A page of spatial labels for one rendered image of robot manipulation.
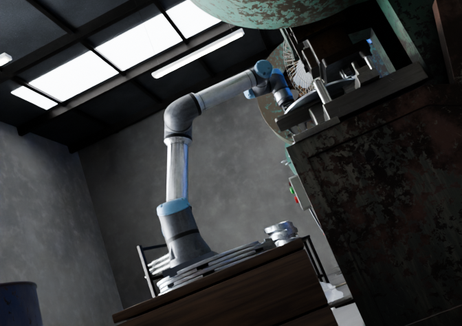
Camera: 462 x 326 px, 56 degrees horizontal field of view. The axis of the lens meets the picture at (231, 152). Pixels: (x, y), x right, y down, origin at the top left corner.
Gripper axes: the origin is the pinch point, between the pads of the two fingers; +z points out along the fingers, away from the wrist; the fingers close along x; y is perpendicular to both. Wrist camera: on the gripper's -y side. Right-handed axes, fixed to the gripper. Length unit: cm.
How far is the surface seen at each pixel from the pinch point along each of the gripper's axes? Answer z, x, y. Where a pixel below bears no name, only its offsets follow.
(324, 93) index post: 3, -10, -52
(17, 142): -322, 436, 436
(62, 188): -247, 436, 534
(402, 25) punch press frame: -6, -40, -52
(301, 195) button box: 23.6, 10.2, -12.7
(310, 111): 1.9, -5.2, -37.4
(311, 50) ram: -17.4, -14.5, -39.1
